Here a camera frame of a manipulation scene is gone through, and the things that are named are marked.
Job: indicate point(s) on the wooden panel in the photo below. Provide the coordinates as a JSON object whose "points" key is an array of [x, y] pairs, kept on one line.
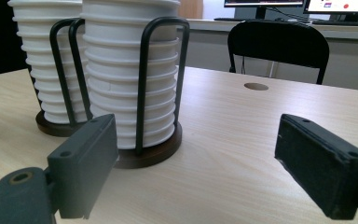
{"points": [[190, 8]]}

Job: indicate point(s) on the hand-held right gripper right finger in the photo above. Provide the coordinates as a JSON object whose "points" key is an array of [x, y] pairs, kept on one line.
{"points": [[320, 168]]}

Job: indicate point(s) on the black keyboard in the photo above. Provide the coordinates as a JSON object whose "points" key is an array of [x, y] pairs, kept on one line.
{"points": [[345, 22], [230, 19]]}

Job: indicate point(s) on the stack of white paper cups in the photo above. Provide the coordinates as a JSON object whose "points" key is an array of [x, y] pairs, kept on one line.
{"points": [[115, 62], [37, 40]]}

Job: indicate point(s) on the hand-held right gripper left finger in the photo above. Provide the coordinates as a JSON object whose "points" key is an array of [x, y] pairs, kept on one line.
{"points": [[84, 161]]}

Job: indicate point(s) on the black folding chair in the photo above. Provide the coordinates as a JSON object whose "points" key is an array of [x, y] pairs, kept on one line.
{"points": [[276, 43]]}

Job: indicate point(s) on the white office desk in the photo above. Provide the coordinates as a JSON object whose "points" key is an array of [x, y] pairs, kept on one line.
{"points": [[351, 31]]}

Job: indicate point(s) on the computer monitor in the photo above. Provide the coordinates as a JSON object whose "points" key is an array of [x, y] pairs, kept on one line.
{"points": [[261, 3], [341, 5]]}

